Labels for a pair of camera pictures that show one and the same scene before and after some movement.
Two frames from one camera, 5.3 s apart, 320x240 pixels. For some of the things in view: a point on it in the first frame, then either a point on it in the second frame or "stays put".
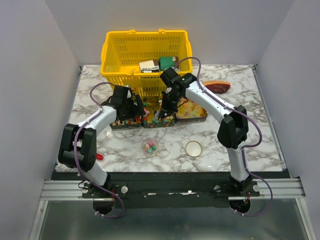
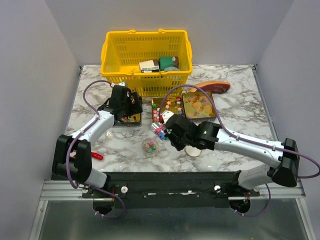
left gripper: x=137 y=109 stays put
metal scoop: x=156 y=114 -> x=159 y=130
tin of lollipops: x=135 y=122 stays put
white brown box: x=152 y=65 stays put
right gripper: x=165 y=107 -> x=178 y=146
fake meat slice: x=217 y=86 stays put
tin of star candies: x=167 y=121 -> x=176 y=105
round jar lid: x=193 y=148 stays put
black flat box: x=150 y=71 stays put
